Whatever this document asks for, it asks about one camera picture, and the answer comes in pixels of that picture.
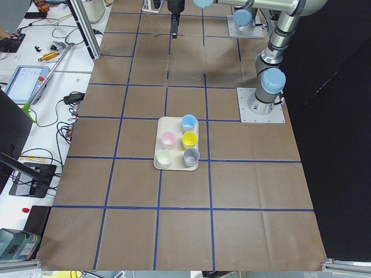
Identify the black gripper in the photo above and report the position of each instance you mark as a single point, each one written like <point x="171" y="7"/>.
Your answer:
<point x="175" y="6"/>

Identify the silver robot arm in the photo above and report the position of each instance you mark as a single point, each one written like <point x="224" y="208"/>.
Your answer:
<point x="305" y="8"/>
<point x="245" y="18"/>

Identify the blue plastic cup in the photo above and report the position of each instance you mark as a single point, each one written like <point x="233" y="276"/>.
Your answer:
<point x="188" y="123"/>

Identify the pink plastic cup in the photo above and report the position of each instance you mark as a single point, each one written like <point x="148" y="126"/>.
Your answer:
<point x="169" y="139"/>

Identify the yellow plastic cup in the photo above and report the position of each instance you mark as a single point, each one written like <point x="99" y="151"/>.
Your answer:
<point x="189" y="139"/>

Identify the grey plastic cup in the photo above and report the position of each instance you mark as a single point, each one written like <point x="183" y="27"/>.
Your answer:
<point x="191" y="157"/>

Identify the pale green plastic cup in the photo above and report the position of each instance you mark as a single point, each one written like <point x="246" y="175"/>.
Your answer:
<point x="164" y="158"/>

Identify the black power adapter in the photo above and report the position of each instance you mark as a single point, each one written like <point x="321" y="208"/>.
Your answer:
<point x="73" y="97"/>

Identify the cream plastic tray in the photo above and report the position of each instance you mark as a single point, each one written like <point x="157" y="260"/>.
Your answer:
<point x="166" y="123"/>

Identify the blue teach pendant tablet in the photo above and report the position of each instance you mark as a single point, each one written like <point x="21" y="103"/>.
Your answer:
<point x="24" y="83"/>

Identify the brown paper table cover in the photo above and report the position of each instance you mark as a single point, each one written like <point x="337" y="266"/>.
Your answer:
<point x="162" y="174"/>

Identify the silver reacher grabber tool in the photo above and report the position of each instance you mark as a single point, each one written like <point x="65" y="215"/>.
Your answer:
<point x="27" y="106"/>

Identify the black monitor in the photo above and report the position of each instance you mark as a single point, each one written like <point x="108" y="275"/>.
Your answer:
<point x="29" y="179"/>

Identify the aluminium frame post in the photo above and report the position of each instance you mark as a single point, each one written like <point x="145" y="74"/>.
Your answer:
<point x="81" y="18"/>

